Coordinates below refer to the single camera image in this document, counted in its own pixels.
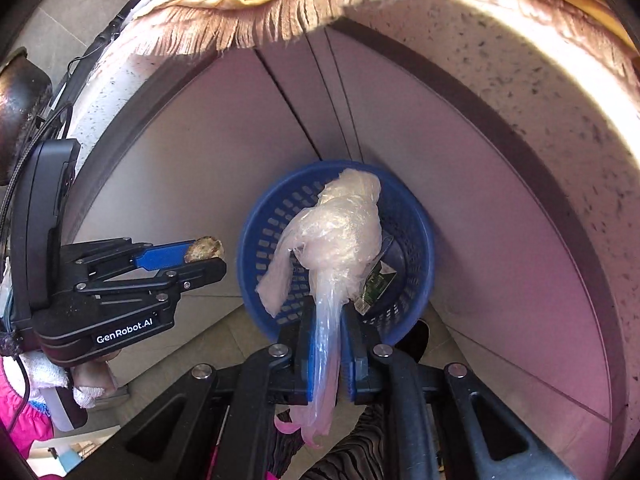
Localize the black white striped pants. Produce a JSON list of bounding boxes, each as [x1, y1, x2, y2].
[[270, 402, 388, 480]]

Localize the person's left hand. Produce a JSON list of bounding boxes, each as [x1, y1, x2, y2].
[[22, 347, 122, 408]]

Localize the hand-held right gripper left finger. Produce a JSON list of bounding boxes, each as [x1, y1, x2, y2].
[[67, 297, 326, 480]]

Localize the dark wok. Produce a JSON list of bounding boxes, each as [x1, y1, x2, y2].
[[0, 47, 53, 186]]

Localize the brown scrap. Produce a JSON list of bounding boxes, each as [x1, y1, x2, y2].
[[184, 236, 224, 263]]

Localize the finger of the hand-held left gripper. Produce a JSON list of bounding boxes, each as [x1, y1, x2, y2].
[[74, 257, 227, 311], [60, 236, 201, 281]]

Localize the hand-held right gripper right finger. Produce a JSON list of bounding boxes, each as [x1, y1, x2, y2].
[[340, 305, 576, 480]]

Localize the pink fringed mat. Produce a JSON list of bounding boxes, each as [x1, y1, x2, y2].
[[117, 0, 640, 81]]

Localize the clear plastic bag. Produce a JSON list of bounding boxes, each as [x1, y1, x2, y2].
[[256, 167, 386, 448]]

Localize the grey cabinet door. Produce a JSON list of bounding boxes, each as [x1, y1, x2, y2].
[[325, 25, 613, 426], [65, 42, 361, 301]]

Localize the blue plastic waste basket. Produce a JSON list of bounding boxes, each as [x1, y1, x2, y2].
[[236, 161, 436, 348]]

